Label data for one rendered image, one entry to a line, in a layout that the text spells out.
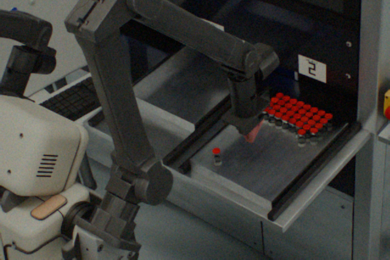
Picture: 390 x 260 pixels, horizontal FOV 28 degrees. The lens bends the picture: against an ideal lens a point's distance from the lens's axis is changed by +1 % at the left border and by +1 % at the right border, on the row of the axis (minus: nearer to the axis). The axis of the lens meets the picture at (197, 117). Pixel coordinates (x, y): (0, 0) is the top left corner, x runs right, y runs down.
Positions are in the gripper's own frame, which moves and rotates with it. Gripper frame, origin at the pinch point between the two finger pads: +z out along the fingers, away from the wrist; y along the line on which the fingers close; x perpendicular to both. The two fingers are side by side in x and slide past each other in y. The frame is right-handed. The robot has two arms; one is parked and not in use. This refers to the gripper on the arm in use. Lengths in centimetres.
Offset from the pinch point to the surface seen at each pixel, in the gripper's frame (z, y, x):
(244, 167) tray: 20.9, 6.9, 9.5
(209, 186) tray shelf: 20.6, -3.3, 12.8
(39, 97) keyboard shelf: 28, 1, 88
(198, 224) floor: 110, 35, 65
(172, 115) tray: 17.8, 9.7, 36.5
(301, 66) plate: 8.8, 36.3, 11.1
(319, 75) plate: 9.7, 36.3, 5.5
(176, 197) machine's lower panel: 96, 32, 72
